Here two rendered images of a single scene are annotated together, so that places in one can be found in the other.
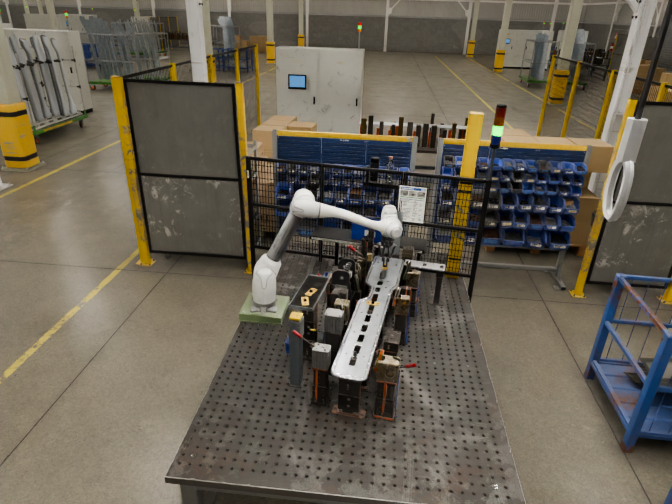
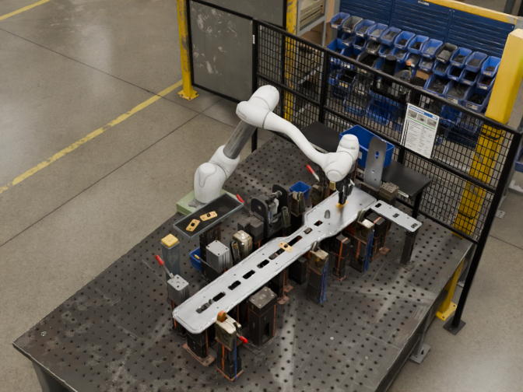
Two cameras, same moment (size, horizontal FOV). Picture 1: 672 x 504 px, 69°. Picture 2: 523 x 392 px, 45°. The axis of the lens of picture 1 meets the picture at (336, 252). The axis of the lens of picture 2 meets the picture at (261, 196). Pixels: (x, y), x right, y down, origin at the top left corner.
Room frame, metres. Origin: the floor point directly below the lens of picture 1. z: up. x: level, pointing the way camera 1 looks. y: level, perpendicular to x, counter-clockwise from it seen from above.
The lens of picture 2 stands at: (0.49, -1.30, 3.30)
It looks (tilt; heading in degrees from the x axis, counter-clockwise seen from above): 40 degrees down; 30
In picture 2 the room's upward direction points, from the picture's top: 1 degrees clockwise
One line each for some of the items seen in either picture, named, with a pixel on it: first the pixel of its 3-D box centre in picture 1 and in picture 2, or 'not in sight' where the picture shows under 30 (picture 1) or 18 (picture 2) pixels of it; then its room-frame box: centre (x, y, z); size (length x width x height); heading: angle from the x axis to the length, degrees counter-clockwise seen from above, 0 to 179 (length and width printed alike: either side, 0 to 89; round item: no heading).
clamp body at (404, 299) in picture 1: (400, 319); (317, 274); (2.60, -0.42, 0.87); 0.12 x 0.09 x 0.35; 77
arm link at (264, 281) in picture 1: (264, 284); (208, 180); (2.91, 0.48, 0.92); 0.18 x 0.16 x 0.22; 7
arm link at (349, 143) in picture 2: (389, 217); (347, 149); (3.02, -0.35, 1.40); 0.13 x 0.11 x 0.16; 7
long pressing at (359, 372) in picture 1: (373, 305); (284, 250); (2.56, -0.24, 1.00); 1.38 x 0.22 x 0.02; 167
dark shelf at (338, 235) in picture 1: (368, 239); (359, 157); (3.51, -0.25, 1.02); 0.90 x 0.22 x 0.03; 77
